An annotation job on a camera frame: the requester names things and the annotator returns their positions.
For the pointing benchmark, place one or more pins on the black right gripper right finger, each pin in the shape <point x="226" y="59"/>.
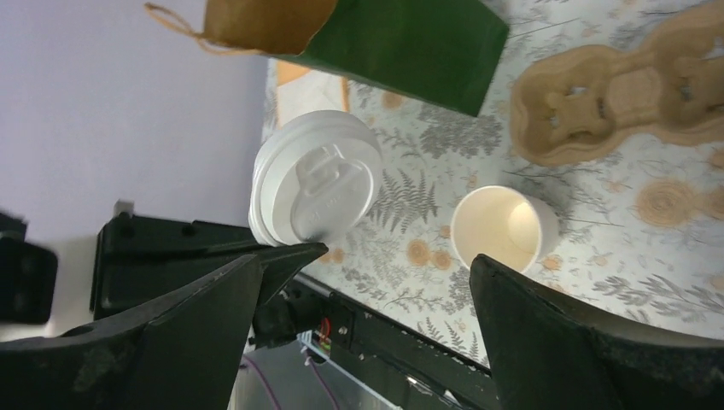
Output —
<point x="548" y="350"/>

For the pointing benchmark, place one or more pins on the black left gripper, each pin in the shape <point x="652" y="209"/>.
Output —
<point x="28" y="275"/>

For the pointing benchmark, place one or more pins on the floral table mat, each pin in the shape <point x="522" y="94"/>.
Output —
<point x="641" y="229"/>

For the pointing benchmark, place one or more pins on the single white paper cup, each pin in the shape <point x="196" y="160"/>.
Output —
<point x="512" y="228"/>

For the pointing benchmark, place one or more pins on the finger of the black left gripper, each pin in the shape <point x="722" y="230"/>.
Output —
<point x="140" y="258"/>

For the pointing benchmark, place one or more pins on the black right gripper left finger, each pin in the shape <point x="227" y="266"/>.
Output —
<point x="177" y="351"/>

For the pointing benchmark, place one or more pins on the green paper bag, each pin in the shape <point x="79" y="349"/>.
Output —
<point x="440" y="52"/>

